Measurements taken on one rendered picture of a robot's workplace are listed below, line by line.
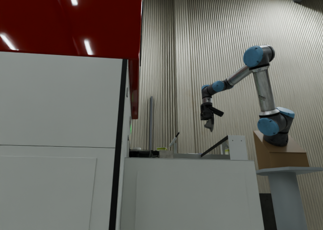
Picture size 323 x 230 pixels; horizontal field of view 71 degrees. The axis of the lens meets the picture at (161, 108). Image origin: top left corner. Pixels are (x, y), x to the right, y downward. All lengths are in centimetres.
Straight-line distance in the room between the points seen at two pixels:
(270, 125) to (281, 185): 37
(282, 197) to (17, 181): 136
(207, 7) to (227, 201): 585
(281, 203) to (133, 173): 92
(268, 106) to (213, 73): 396
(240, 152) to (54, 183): 87
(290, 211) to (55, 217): 124
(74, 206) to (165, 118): 390
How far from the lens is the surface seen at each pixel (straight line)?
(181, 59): 517
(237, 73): 170
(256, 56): 142
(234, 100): 521
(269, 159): 158
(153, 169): 108
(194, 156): 175
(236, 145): 126
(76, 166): 90
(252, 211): 119
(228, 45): 593
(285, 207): 160
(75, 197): 89
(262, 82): 145
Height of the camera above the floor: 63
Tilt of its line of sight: 22 degrees up
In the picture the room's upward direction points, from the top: straight up
